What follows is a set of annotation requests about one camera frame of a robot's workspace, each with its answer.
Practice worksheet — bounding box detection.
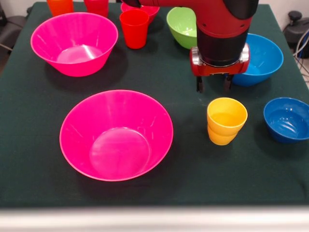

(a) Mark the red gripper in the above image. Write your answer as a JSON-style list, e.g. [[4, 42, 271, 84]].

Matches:
[[189, 43, 251, 94]]

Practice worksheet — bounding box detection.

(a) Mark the yellow cup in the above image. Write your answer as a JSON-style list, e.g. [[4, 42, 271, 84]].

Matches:
[[207, 97, 249, 146]]

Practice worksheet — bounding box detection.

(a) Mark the large pink bowl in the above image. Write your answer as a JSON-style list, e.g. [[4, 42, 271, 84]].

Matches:
[[30, 12, 119, 77], [59, 89, 174, 182]]

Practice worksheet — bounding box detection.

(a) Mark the light blue bowl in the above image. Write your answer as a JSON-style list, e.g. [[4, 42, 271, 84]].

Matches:
[[231, 33, 284, 87]]

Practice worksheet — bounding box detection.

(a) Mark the green bowl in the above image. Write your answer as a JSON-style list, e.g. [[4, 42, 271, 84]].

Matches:
[[166, 6, 199, 50]]

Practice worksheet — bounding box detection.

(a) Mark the small dark blue bowl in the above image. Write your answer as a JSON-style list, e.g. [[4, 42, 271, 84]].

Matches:
[[263, 97, 309, 144]]

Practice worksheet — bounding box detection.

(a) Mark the dark green table cloth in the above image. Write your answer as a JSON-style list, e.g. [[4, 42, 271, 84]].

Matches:
[[0, 1, 309, 208]]

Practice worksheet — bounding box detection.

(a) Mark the small pink bowl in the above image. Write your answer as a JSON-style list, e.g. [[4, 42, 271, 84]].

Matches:
[[120, 2, 160, 25]]

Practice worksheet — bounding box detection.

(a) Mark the red cup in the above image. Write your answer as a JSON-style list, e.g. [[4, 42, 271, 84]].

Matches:
[[84, 0, 109, 18], [119, 9, 150, 50]]

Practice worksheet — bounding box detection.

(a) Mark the orange cup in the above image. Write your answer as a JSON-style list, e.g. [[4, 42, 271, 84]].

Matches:
[[46, 0, 74, 17]]

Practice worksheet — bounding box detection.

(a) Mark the bundle of cables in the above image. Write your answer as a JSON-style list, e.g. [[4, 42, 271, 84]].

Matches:
[[293, 29, 309, 84]]

